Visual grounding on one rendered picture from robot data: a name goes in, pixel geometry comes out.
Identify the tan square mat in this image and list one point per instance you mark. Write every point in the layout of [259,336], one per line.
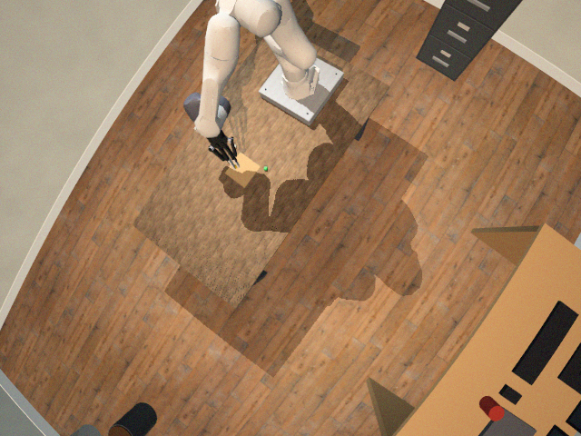
[248,169]

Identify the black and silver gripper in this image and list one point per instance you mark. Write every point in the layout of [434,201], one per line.
[223,140]

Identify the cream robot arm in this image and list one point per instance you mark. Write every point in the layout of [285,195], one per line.
[221,52]

